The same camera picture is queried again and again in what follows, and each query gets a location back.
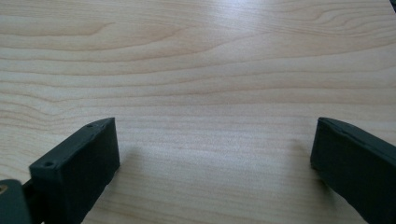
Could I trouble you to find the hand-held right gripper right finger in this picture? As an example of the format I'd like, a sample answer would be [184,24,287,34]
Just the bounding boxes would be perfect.
[309,117,396,224]

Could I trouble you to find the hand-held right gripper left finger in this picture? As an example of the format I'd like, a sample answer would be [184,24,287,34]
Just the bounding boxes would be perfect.
[21,117,121,224]

